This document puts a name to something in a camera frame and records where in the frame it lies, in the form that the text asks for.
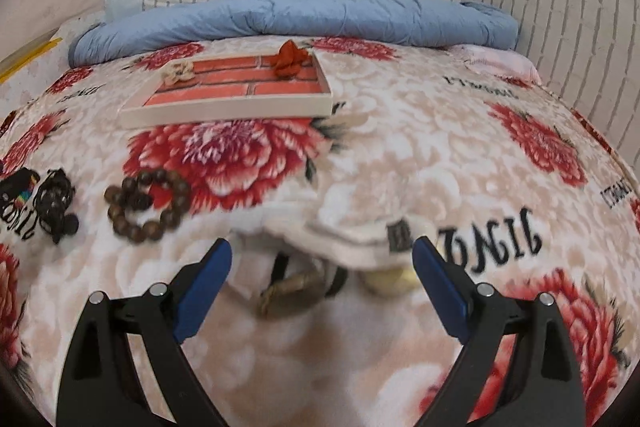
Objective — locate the white tray with brick lining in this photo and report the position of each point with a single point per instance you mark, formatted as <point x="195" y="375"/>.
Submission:
<point x="225" y="89"/>

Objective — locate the blue quilt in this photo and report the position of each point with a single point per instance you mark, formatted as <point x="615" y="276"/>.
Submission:
<point x="300" y="19"/>

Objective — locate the yellow flat object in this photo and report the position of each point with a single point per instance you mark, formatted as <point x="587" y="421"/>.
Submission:
<point x="30" y="54"/>

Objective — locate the cream oval stone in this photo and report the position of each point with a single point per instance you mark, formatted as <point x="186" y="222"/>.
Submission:
<point x="385" y="282"/>

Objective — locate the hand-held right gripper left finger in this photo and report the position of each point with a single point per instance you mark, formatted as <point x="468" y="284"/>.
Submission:
<point x="207" y="287"/>

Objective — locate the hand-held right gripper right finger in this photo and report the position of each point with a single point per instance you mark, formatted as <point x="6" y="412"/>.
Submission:
<point x="442" y="287"/>

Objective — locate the black rainbow striped accessory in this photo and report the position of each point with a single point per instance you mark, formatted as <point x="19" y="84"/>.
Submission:
<point x="17" y="191"/>

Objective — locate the pink pillow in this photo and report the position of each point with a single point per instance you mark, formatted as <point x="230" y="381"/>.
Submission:
<point x="495" y="62"/>

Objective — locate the floral printed blanket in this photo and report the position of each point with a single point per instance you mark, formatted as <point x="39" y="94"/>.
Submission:
<point x="425" y="157"/>

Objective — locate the cream fabric flower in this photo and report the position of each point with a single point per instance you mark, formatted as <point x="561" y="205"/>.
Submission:
<point x="178" y="72"/>

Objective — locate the red fabric flower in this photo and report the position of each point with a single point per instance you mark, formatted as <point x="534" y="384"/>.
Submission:
<point x="289" y="59"/>

